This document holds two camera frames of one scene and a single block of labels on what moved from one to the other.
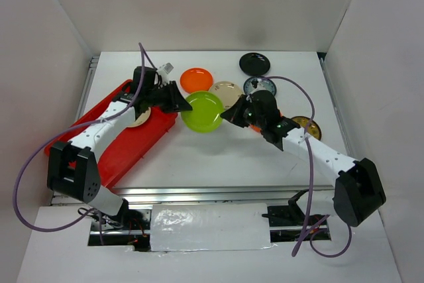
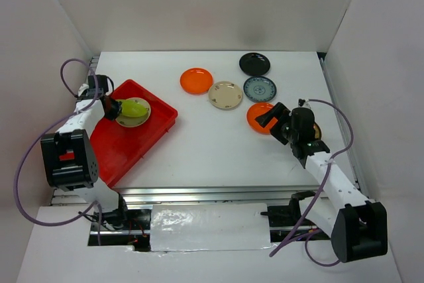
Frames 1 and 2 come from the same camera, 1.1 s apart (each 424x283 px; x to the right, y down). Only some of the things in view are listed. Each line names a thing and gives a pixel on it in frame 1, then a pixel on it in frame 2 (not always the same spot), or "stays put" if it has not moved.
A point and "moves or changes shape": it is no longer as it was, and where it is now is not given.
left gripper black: (177, 102) -> (116, 109)
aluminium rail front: (140, 195) stays put
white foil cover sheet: (213, 226) stays put
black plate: (254, 63) stays put
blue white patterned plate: (264, 84) stays put
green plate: (205, 116) moves or changes shape
